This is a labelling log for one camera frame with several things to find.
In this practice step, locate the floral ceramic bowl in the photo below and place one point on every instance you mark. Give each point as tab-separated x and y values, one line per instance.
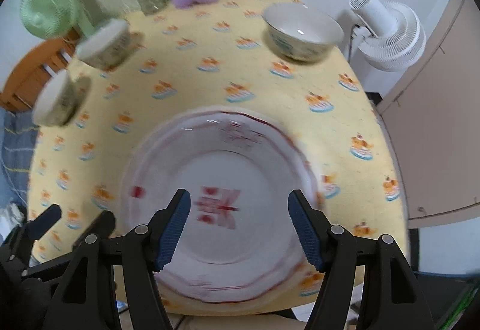
105	44
56	101

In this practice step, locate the yellow printed tablecloth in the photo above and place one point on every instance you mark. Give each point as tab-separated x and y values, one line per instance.
210	74

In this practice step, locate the ceramic bowl with blue flowers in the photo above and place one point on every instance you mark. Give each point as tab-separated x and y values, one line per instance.
302	33

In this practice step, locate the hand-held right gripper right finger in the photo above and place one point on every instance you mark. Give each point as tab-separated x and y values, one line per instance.
305	228

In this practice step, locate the wooden chair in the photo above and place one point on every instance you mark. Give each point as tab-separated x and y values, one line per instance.
30	74

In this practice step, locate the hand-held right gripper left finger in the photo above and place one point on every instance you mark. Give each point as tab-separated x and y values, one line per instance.
172	230

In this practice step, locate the green desk fan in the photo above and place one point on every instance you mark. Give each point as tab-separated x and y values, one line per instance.
45	3

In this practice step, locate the white standing fan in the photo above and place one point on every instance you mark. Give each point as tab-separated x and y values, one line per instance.
390	33

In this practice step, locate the white plate with red pattern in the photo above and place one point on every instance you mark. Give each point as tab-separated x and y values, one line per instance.
240	172

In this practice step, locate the beige door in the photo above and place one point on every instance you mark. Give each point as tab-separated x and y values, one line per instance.
435	119

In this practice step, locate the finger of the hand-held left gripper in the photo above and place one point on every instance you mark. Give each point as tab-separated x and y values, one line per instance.
48	219
103	223

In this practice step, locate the blue plaid blanket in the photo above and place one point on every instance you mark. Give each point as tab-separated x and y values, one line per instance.
17	150

